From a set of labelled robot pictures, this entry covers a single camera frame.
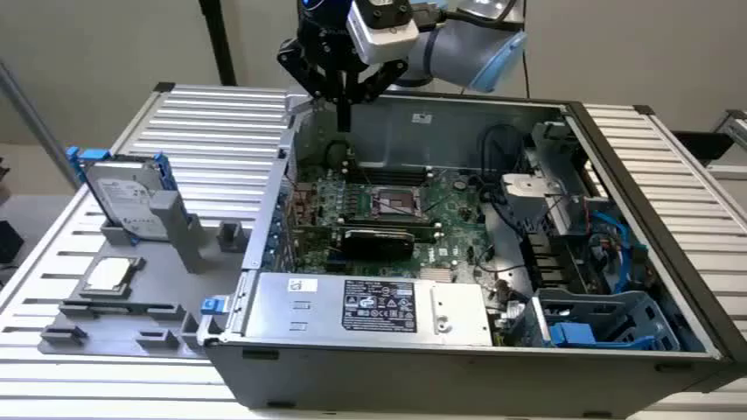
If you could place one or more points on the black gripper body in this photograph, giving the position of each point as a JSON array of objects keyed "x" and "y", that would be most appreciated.
[{"x": 323, "y": 35}]

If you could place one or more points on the hard disk with blue carrier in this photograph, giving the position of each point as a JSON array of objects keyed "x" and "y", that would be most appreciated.
[{"x": 126, "y": 194}]

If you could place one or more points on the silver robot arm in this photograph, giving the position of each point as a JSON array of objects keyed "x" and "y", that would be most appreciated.
[{"x": 461, "y": 48}]

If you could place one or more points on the grey disk bay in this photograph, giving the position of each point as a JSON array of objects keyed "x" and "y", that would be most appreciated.
[{"x": 619, "y": 306}]

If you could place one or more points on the blue disk carrier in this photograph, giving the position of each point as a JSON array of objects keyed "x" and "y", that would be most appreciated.
[{"x": 573, "y": 336}]

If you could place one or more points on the black stand pole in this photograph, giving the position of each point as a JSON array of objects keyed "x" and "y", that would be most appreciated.
[{"x": 221, "y": 44}]

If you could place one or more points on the black corner cap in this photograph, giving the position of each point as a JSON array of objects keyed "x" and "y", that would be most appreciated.
[
  {"x": 165, "y": 86},
  {"x": 645, "y": 109}
]

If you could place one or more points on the CPU socket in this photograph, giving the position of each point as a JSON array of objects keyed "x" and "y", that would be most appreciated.
[{"x": 397, "y": 202}]

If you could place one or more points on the silver metal drive cage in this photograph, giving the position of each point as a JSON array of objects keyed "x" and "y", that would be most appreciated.
[{"x": 531, "y": 188}]

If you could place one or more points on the green motherboard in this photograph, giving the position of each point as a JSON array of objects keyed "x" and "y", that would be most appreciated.
[{"x": 455, "y": 227}]

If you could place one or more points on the black graphics card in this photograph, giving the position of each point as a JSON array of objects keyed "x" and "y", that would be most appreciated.
[{"x": 377, "y": 242}]

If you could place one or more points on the grey metal pole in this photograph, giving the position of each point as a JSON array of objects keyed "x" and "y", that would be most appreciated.
[{"x": 40, "y": 127}]

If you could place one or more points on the silver power supply unit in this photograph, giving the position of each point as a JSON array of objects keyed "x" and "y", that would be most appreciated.
[{"x": 321, "y": 310}]

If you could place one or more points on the blue case latch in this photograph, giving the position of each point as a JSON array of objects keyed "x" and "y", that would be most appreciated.
[{"x": 213, "y": 305}]

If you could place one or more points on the silver CPU chip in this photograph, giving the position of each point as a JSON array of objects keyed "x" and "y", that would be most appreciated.
[{"x": 111, "y": 273}]

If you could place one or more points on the black box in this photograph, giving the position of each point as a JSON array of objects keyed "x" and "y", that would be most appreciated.
[{"x": 8, "y": 242}]

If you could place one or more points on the open grey PC case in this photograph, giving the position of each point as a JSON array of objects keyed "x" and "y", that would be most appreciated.
[{"x": 409, "y": 376}]

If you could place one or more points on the grey parts rack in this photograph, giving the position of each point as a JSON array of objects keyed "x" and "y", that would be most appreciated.
[{"x": 116, "y": 332}]

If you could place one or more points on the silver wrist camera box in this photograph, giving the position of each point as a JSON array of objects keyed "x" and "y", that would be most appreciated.
[{"x": 382, "y": 32}]

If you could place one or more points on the black bracket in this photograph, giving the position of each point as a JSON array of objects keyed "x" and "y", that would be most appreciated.
[{"x": 701, "y": 146}]

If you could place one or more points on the aluminium frame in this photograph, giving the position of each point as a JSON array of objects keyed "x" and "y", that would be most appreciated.
[{"x": 730, "y": 127}]

